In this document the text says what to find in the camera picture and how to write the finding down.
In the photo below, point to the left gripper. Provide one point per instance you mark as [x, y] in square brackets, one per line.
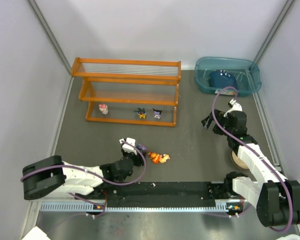
[139, 157]

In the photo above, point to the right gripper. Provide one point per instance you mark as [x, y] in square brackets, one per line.
[215, 123]

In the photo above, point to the purple bunny toy figure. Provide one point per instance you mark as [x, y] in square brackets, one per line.
[141, 147]

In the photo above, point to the yellow bear toy figure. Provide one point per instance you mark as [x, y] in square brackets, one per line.
[155, 157]

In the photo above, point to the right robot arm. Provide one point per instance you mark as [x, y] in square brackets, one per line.
[275, 197]

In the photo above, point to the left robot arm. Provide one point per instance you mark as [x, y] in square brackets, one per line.
[52, 175]

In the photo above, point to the orange wooden shelf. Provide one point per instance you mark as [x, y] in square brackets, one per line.
[126, 85]

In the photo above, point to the orange tiger toy figure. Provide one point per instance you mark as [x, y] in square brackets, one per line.
[162, 159]

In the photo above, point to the tan rabbit toy figure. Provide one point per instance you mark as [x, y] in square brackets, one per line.
[165, 157]

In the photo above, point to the black yellow toy figure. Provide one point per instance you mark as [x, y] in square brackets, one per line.
[141, 113]

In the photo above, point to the dark blue cloth bag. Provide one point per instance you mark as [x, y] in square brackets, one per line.
[222, 79]

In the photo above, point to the round wooden disc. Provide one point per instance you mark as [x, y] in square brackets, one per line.
[238, 162]

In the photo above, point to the teal plastic bin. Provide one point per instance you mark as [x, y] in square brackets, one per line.
[246, 72]

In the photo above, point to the purple black toy figure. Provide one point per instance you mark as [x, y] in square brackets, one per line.
[157, 113]

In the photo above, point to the pink bunny toy figure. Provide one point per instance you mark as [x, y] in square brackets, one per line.
[103, 109]

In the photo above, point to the white object bottom left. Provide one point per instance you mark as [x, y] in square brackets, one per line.
[36, 234]

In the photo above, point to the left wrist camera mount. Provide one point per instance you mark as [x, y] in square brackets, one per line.
[128, 145]

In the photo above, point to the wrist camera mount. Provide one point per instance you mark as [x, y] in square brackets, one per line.
[128, 145]
[233, 106]

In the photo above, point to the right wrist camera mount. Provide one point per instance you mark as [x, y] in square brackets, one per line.
[233, 106]

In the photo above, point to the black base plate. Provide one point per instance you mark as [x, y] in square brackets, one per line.
[162, 194]

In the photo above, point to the grey slotted cable duct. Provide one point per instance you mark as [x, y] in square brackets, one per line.
[76, 206]

